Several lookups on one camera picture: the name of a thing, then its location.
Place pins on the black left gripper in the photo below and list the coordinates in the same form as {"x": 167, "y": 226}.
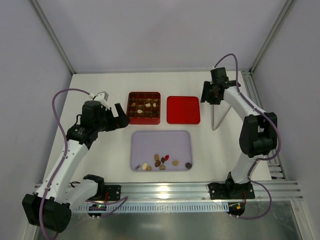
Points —
{"x": 114, "y": 120}

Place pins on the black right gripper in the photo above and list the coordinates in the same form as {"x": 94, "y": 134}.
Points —
{"x": 213, "y": 99}

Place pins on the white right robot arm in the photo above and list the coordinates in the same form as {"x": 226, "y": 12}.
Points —
{"x": 258, "y": 135}

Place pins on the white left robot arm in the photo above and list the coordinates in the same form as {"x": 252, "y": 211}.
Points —
{"x": 51, "y": 206}

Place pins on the red chocolate box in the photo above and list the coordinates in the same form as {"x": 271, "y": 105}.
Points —
{"x": 151, "y": 115}

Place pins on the white swirl oval chocolate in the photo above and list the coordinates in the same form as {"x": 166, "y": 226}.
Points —
{"x": 144, "y": 166}

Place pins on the brown leaf chocolate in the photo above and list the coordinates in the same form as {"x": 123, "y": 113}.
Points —
{"x": 157, "y": 163}

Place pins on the tan heart chocolate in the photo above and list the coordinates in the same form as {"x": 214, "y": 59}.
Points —
{"x": 162, "y": 167}

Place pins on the tan round chocolate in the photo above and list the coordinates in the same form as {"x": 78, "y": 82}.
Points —
{"x": 175, "y": 162}

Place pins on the dark round chocolate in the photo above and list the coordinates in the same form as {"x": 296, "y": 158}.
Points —
{"x": 188, "y": 165}

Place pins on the red box lid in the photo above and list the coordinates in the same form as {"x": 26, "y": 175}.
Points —
{"x": 183, "y": 110}

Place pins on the lilac plastic tray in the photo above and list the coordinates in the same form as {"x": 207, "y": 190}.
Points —
{"x": 175, "y": 143}

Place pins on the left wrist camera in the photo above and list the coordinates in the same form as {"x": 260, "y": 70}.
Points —
{"x": 101, "y": 97}

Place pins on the aluminium frame right post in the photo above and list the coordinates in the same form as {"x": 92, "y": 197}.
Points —
{"x": 272, "y": 34}

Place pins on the aluminium frame post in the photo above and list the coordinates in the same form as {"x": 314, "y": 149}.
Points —
{"x": 51, "y": 34}
{"x": 272, "y": 34}

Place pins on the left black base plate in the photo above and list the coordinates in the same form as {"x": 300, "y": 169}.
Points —
{"x": 112, "y": 192}

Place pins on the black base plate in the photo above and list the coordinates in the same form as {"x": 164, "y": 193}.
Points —
{"x": 228, "y": 191}
{"x": 112, "y": 192}

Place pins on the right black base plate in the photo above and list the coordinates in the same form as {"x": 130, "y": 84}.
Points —
{"x": 228, "y": 191}

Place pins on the slotted cable duct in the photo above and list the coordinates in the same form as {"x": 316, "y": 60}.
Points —
{"x": 154, "y": 207}

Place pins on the aluminium mounting rail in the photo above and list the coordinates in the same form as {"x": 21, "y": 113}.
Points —
{"x": 279, "y": 190}

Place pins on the aluminium frame left post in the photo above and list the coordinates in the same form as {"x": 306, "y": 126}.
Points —
{"x": 51, "y": 34}

